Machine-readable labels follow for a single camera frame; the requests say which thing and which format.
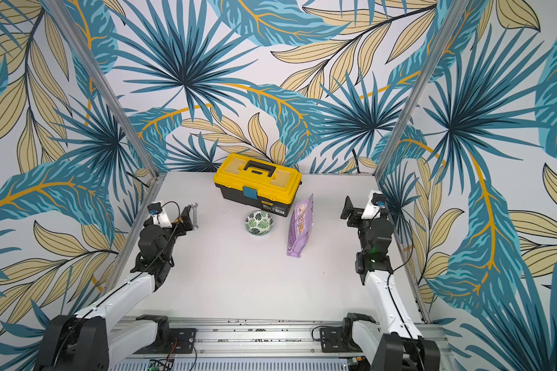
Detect purple oats bag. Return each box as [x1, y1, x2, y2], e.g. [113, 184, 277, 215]
[287, 194, 313, 258]

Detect green leaf pattern bowl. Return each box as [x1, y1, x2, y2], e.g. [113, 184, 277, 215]
[244, 210, 274, 236]

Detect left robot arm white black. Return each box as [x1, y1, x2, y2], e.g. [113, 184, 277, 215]
[33, 210, 194, 370]

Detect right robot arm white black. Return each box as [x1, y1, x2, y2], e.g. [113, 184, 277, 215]
[340, 190, 441, 370]

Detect silver wrench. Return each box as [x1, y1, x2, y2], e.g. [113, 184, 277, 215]
[190, 203, 199, 230]

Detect yellow black toolbox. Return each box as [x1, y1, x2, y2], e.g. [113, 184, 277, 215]
[214, 153, 303, 217]

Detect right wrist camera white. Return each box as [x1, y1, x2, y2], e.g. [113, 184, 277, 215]
[361, 190, 387, 220]

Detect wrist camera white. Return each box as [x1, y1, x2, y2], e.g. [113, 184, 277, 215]
[145, 202, 172, 228]
[361, 190, 387, 220]

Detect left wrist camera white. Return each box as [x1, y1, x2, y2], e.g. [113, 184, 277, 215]
[145, 202, 172, 228]

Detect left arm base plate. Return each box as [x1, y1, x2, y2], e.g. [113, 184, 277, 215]
[136, 328, 197, 355]

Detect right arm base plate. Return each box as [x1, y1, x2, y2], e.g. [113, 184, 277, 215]
[318, 326, 353, 353]

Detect aluminium rail frame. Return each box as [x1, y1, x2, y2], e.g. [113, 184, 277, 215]
[106, 317, 451, 371]

